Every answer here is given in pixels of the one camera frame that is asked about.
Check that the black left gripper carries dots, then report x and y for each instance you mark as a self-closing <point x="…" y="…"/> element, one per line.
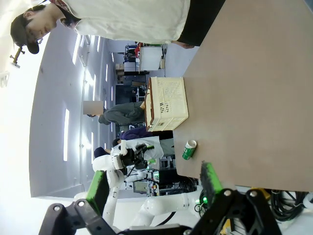
<point x="129" y="156"/>

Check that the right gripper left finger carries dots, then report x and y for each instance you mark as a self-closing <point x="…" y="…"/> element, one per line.
<point x="97" y="186"/>

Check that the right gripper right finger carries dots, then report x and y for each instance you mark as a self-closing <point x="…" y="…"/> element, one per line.
<point x="210" y="181"/>

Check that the green drink can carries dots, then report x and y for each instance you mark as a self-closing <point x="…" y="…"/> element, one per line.
<point x="188" y="151"/>

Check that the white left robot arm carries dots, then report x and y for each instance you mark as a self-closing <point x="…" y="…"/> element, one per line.
<point x="159" y="208"/>

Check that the cream plastic shopping basket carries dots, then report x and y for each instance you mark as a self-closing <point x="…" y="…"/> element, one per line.
<point x="171" y="105"/>

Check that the person's left hand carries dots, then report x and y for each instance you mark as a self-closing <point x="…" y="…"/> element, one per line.
<point x="186" y="46"/>

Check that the white plastic bag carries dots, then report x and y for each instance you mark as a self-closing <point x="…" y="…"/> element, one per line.
<point x="154" y="149"/>

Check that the person in purple top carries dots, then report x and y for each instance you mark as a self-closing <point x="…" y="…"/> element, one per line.
<point x="135" y="134"/>

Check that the ceiling light strip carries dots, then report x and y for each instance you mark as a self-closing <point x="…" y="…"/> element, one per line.
<point x="66" y="134"/>
<point x="76" y="50"/>
<point x="92" y="144"/>

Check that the person in grey-green clothes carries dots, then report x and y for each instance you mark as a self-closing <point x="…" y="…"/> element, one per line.
<point x="122" y="115"/>

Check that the white board panel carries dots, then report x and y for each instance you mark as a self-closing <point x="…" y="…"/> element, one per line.
<point x="150" y="58"/>

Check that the person's white jacket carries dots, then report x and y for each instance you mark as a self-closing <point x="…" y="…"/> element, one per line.
<point x="134" y="17"/>

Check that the person's black trousers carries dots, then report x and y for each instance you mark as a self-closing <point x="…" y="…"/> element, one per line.
<point x="200" y="22"/>

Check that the brass ceiling fixture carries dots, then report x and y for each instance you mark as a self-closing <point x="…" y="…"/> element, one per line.
<point x="16" y="56"/>

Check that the person's head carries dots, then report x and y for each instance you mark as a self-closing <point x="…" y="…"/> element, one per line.
<point x="41" y="24"/>

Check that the dark cap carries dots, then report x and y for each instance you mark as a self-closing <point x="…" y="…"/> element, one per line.
<point x="23" y="31"/>

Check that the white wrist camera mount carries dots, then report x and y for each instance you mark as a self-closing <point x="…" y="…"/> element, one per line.
<point x="118" y="154"/>

